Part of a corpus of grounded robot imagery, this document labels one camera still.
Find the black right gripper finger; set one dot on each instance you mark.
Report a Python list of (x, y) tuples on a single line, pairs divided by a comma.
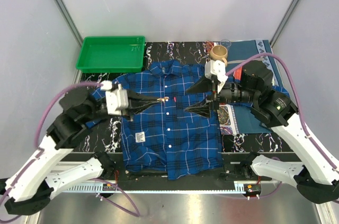
[(203, 85), (201, 108)]

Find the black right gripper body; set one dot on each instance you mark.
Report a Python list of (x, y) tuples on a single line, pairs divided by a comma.
[(215, 96)]

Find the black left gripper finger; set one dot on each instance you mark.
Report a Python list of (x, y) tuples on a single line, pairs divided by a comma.
[(140, 97), (137, 107)]

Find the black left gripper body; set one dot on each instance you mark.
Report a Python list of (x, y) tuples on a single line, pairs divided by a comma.
[(127, 113)]

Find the gold flower brooch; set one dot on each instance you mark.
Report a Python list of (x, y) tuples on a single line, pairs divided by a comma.
[(164, 99)]

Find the blue plaid shirt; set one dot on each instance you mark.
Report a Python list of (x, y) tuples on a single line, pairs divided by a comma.
[(165, 137)]

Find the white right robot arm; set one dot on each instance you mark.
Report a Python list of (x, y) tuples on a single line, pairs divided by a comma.
[(316, 177)]

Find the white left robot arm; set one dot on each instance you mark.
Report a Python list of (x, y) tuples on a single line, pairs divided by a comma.
[(68, 119)]

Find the blue patterned placemat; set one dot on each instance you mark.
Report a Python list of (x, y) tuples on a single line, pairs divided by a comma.
[(237, 53)]

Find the red and teal plate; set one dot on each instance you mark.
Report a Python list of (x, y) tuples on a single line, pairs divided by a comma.
[(238, 74)]

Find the beige ceramic mug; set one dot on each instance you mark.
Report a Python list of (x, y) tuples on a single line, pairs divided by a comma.
[(220, 53)]

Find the clear glass cup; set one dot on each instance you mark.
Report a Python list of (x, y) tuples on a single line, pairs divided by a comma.
[(225, 43)]

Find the green plastic tray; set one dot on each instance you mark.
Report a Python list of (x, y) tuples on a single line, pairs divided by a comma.
[(119, 54)]

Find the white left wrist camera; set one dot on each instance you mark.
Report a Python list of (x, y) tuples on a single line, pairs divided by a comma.
[(116, 98)]

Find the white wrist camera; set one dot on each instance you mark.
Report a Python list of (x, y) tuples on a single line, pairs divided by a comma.
[(216, 68), (116, 98)]

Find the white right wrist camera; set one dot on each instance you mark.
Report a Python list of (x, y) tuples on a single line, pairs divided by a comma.
[(216, 68)]

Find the aluminium frame rail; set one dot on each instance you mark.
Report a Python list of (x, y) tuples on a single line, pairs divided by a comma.
[(224, 180)]

